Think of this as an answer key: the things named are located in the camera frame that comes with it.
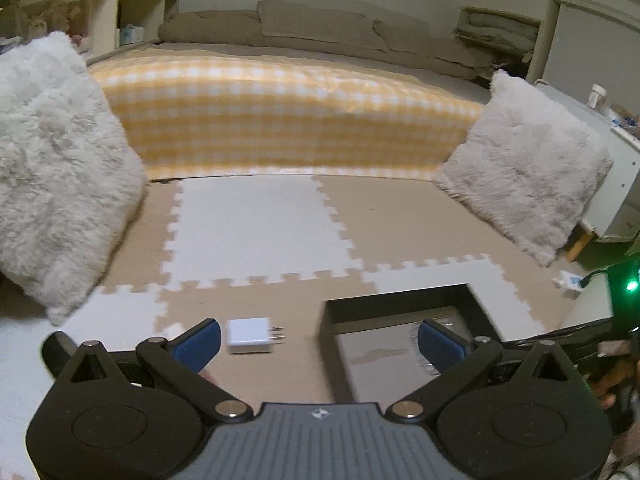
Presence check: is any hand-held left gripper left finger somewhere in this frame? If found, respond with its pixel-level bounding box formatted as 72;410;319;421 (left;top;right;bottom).
42;319;256;426

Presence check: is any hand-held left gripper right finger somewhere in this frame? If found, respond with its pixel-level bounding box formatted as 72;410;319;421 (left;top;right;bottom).
385;318;583;426

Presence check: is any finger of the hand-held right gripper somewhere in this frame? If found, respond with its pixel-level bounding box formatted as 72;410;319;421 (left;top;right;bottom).
502;316;615;347

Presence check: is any white charger plug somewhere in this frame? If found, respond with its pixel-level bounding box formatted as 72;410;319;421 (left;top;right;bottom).
226;317;286;355

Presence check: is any black box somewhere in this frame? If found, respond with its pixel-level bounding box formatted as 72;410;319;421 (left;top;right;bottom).
319;283;507;406

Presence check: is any person's right hand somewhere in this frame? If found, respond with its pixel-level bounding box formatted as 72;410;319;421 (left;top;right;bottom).
589;339;640;411

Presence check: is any white power strip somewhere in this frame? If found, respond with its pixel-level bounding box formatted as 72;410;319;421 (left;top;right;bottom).
554;270;591;292

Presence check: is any white cabinet with wooden legs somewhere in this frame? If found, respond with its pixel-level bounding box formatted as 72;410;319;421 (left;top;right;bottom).
536;80;640;263

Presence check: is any small white fluffy pillow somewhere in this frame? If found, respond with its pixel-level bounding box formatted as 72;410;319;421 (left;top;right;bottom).
434;69;615;267

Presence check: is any large white fluffy pillow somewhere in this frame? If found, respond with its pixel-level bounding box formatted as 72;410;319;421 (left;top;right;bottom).
0;30;149;326

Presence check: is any yellow checkered blanket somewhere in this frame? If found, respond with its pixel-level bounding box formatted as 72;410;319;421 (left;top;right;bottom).
88;54;485;182

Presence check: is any folded beige bedding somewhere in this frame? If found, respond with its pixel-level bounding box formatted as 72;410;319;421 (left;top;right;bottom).
454;6;543;56

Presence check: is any brown pillow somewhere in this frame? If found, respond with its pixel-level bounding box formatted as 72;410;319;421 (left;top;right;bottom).
256;0;390;53

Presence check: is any clear storage container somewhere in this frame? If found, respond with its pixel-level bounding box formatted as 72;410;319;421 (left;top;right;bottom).
17;0;63;36
61;0;96;53

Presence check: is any black power cable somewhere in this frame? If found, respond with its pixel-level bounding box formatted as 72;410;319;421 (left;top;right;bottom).
580;268;612;291

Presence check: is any wooden wall shelf unit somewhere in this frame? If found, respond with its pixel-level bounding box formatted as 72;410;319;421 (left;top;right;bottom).
0;0;180;63

